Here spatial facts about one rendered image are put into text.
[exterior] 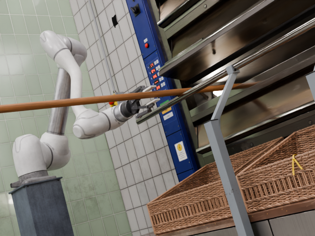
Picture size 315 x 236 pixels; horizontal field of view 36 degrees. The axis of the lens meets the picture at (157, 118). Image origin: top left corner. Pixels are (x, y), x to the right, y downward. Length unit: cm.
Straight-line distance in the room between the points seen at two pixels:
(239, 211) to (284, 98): 74
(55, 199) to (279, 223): 127
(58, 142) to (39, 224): 50
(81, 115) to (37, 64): 119
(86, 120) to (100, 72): 121
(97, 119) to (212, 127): 70
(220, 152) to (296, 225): 37
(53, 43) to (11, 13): 96
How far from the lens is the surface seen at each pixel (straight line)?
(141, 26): 304
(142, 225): 332
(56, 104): 191
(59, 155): 279
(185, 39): 279
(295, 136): 227
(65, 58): 260
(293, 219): 173
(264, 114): 241
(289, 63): 232
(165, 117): 289
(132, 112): 231
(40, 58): 349
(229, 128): 256
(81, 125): 229
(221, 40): 243
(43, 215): 257
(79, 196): 328
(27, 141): 266
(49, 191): 260
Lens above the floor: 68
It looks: 11 degrees up
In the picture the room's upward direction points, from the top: 16 degrees counter-clockwise
